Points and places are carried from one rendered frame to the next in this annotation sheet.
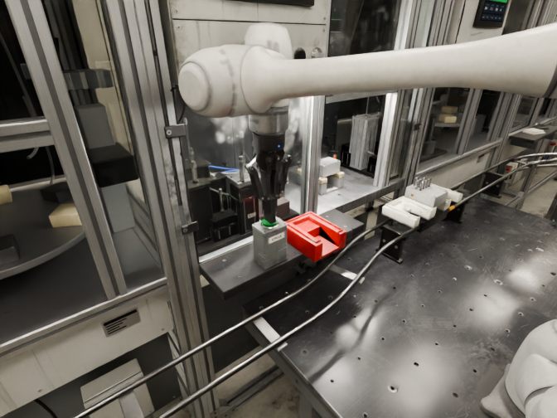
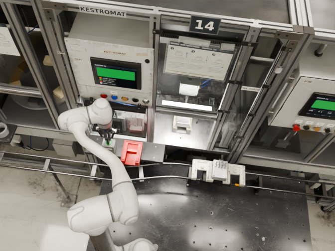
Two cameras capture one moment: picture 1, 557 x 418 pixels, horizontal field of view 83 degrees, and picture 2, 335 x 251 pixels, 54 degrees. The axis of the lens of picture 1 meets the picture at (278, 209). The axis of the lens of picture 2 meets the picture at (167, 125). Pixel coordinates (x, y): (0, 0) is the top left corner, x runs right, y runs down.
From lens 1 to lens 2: 1.73 m
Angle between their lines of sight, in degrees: 40
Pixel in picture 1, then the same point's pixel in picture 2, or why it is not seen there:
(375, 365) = not seen: hidden behind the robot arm
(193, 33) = (84, 87)
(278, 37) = (97, 112)
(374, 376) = not seen: hidden behind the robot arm
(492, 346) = (163, 237)
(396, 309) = (154, 199)
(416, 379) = not seen: hidden behind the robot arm
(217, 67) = (62, 124)
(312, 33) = (143, 95)
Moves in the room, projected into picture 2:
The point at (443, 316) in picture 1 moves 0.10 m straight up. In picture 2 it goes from (165, 216) to (166, 211)
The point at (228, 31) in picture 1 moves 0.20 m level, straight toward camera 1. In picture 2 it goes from (98, 89) to (72, 112)
